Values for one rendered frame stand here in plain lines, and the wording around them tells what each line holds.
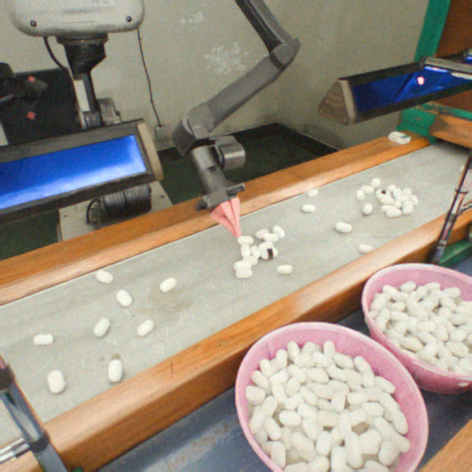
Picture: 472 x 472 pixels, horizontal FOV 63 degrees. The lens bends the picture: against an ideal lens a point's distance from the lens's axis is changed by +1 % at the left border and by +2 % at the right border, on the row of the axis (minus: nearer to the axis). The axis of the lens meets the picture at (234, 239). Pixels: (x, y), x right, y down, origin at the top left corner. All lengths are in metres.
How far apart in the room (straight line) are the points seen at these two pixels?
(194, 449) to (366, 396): 0.27
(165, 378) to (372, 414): 0.31
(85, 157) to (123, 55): 2.32
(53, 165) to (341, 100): 0.47
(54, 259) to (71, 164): 0.43
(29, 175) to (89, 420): 0.34
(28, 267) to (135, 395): 0.40
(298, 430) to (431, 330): 0.32
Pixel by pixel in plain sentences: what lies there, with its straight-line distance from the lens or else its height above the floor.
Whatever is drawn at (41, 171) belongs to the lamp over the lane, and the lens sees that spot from 0.49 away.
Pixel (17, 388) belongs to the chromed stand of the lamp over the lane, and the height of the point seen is 0.94.
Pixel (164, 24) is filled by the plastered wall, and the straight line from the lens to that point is 2.88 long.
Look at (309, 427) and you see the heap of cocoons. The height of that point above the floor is 0.74.
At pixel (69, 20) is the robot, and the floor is 1.15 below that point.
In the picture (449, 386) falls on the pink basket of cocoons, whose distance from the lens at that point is 0.75.
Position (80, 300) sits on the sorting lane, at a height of 0.74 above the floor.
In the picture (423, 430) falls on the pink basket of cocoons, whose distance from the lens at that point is 0.62.
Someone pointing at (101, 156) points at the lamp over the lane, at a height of 1.08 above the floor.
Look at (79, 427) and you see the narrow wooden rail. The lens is 0.61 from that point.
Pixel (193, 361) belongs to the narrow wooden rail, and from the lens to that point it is 0.64.
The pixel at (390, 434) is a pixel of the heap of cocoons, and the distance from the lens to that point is 0.64.
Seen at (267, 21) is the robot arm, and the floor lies 1.14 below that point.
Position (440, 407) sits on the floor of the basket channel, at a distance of 0.77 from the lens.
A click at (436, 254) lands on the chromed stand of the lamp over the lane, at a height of 0.74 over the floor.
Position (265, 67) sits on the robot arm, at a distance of 1.08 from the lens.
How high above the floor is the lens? 1.28
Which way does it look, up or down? 36 degrees down
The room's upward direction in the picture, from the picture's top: straight up
